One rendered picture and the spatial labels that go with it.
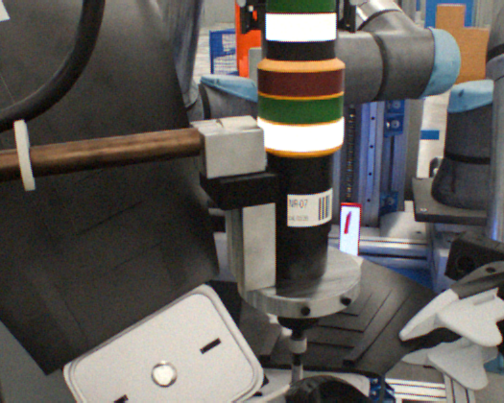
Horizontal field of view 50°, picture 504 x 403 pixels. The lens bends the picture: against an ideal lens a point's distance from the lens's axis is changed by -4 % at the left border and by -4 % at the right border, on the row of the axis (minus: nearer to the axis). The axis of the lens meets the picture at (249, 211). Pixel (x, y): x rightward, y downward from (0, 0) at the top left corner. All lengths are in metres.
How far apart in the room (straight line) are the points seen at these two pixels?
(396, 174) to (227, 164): 1.05
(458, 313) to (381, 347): 0.07
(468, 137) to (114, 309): 0.89
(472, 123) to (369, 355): 0.74
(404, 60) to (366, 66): 0.05
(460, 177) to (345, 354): 0.75
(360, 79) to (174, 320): 0.34
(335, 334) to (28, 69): 0.28
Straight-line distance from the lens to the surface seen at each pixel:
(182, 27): 0.94
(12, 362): 1.30
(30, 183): 0.26
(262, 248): 0.29
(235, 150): 0.26
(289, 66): 0.26
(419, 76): 0.60
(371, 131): 1.18
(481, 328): 0.44
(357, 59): 0.56
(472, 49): 9.60
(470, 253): 0.55
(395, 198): 1.32
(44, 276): 0.30
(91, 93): 0.34
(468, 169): 1.11
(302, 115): 0.27
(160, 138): 0.26
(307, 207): 0.28
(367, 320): 0.45
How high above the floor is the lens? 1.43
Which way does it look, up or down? 22 degrees down
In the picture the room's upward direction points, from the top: 1 degrees counter-clockwise
